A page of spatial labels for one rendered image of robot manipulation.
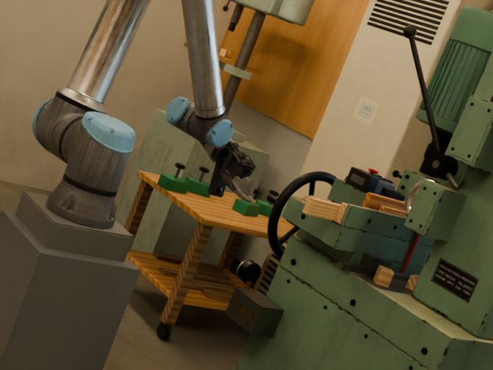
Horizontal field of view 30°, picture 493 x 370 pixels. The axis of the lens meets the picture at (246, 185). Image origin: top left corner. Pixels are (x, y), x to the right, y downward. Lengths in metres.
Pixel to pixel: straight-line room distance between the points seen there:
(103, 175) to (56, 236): 0.20
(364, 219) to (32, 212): 0.88
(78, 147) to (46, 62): 2.69
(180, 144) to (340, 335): 2.46
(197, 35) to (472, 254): 0.97
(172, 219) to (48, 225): 2.19
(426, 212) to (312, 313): 0.40
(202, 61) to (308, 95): 2.26
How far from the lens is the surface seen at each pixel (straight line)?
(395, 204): 2.49
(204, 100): 2.66
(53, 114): 2.58
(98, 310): 2.50
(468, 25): 2.37
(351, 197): 2.53
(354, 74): 4.19
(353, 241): 2.26
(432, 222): 2.16
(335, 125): 4.19
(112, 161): 2.43
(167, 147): 4.65
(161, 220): 4.56
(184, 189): 3.82
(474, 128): 2.14
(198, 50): 2.60
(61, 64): 5.15
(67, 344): 2.52
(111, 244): 2.49
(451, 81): 2.36
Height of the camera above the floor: 1.25
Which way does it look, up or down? 9 degrees down
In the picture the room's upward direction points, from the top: 22 degrees clockwise
